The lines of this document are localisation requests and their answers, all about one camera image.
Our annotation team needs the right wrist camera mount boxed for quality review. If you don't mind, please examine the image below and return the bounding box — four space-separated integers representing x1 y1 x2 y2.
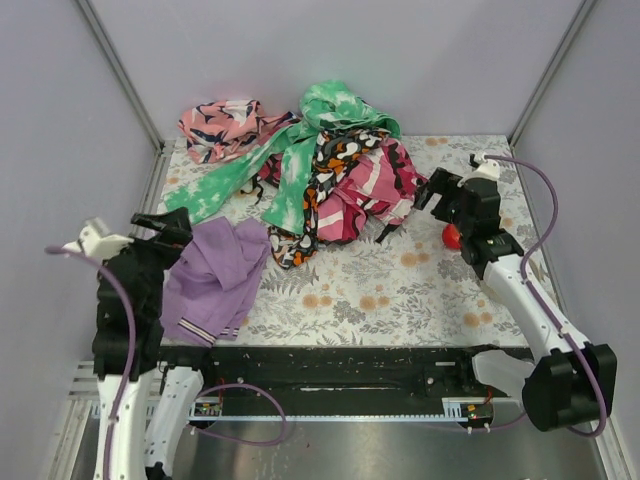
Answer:
467 154 501 182

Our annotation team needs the purple cloth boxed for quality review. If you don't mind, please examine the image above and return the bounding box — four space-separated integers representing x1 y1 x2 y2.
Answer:
161 217 271 347

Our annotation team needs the left aluminium frame post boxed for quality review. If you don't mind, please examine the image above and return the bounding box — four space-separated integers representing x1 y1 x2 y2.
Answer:
73 0 165 153

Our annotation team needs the black orange patterned cloth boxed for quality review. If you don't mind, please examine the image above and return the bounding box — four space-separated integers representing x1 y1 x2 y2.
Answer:
269 127 391 270

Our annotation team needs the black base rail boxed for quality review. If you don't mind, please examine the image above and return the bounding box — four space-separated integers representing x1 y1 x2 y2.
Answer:
159 345 502 396

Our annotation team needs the green tie-dye cloth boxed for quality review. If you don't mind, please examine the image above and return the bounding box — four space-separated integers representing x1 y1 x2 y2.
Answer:
164 80 401 235

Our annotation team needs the red pink camo cloth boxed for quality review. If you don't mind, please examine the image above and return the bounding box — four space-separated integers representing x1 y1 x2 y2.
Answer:
318 136 427 245

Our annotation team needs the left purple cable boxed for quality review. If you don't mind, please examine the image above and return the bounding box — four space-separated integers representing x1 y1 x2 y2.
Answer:
43 244 289 480

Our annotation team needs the red apple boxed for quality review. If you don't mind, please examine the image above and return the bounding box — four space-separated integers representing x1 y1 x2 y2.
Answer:
441 224 461 250

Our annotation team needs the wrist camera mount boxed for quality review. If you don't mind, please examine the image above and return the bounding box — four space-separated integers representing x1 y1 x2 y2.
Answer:
63 217 134 262
467 154 501 182

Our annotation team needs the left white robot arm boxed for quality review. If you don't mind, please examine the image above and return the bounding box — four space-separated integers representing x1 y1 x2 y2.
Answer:
89 207 203 479

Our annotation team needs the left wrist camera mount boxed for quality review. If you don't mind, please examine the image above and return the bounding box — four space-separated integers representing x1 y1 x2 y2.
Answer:
63 217 134 262

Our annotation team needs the white slotted cable duct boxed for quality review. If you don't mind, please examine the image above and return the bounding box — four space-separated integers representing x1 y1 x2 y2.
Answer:
186 390 494 423

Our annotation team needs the aluminium frame post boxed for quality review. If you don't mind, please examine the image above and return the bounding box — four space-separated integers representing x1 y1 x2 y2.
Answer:
508 0 600 149
73 0 165 153

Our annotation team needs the floral tablecloth mat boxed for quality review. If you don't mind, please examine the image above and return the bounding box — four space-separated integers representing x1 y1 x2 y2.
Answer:
158 135 538 348

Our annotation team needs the right aluminium frame post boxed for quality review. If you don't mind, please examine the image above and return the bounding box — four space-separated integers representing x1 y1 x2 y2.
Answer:
508 0 600 149

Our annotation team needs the pink navy patterned cloth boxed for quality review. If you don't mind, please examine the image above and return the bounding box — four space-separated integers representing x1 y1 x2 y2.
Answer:
178 100 299 164

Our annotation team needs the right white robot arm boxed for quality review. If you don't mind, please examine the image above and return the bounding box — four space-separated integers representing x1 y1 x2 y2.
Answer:
416 160 617 435

